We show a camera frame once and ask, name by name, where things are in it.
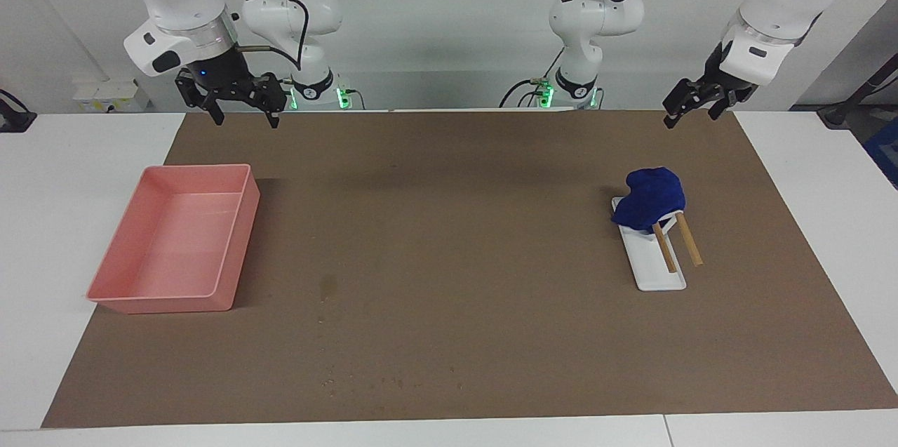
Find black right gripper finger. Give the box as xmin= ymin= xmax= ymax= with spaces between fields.
xmin=259 ymin=74 xmax=289 ymax=130
xmin=176 ymin=78 xmax=225 ymax=126

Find blue towel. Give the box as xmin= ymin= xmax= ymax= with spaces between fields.
xmin=610 ymin=167 xmax=687 ymax=232

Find wooden towel rack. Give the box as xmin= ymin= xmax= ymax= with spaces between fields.
xmin=652 ymin=212 xmax=704 ymax=274

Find white power strip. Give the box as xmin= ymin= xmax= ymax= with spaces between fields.
xmin=72 ymin=79 xmax=149 ymax=113

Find black stand leg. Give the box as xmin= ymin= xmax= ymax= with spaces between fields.
xmin=817 ymin=54 xmax=898 ymax=128

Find pink plastic bin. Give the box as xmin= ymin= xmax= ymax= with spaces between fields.
xmin=86 ymin=164 xmax=261 ymax=314

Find blue floor object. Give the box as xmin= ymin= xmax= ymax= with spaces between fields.
xmin=862 ymin=117 xmax=898 ymax=189

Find white rectangular tray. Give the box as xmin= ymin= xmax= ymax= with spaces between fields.
xmin=612 ymin=196 xmax=687 ymax=292

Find brown table mat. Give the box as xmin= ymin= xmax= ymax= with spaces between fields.
xmin=41 ymin=110 xmax=898 ymax=429

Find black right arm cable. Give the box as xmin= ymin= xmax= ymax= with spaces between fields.
xmin=214 ymin=0 xmax=313 ymax=72

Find black base cable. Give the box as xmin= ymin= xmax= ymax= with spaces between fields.
xmin=500 ymin=47 xmax=565 ymax=109

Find black clamp mount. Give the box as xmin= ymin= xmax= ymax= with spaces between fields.
xmin=0 ymin=89 xmax=37 ymax=133

